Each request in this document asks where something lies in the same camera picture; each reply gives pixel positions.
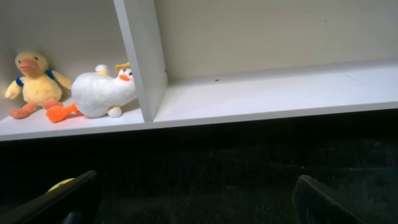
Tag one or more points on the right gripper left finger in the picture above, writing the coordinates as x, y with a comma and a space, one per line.
56, 205

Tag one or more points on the yellow rattle drum toy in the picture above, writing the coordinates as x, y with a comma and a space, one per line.
58, 184

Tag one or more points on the yellow plush duck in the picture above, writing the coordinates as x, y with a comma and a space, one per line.
38, 88

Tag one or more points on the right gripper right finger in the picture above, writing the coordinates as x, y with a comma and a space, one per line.
323, 205

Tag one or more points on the white shelf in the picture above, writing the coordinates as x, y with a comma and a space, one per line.
248, 96

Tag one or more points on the white plush goose with hat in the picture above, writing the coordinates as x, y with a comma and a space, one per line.
96, 93

